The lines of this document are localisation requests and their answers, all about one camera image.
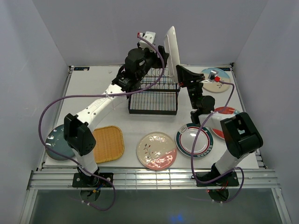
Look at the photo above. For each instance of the aluminium front frame rail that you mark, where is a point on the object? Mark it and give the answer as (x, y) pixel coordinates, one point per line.
(138, 179)

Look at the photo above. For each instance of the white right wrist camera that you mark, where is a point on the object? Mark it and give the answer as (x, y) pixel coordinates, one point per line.
(212, 77)

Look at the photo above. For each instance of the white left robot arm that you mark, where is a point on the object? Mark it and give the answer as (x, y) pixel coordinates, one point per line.
(78, 128)

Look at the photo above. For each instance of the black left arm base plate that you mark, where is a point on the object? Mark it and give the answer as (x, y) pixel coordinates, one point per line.
(80, 180)

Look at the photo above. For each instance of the woven bamboo square tray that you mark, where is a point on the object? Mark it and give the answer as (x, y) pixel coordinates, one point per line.
(109, 144)

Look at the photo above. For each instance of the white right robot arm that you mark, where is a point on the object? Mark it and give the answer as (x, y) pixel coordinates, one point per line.
(240, 134)

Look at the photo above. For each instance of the dark teal round plate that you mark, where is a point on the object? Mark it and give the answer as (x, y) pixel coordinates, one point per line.
(55, 140)

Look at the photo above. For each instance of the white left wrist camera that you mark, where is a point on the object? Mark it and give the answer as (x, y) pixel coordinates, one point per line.
(149, 36)

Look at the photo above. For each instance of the cream pink floral plate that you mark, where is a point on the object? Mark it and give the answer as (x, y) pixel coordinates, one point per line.
(156, 151)

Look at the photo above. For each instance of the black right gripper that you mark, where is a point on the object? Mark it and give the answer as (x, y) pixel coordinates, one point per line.
(186, 77)

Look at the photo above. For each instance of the black wire dish rack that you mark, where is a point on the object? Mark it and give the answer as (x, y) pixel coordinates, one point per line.
(160, 99)

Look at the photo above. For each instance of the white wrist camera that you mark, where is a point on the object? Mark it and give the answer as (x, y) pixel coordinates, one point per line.
(212, 77)
(149, 36)

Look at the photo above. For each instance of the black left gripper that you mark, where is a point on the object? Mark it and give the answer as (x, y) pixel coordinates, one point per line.
(159, 62)

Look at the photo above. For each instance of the white rectangular plate black rim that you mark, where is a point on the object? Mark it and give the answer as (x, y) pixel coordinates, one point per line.
(171, 47)

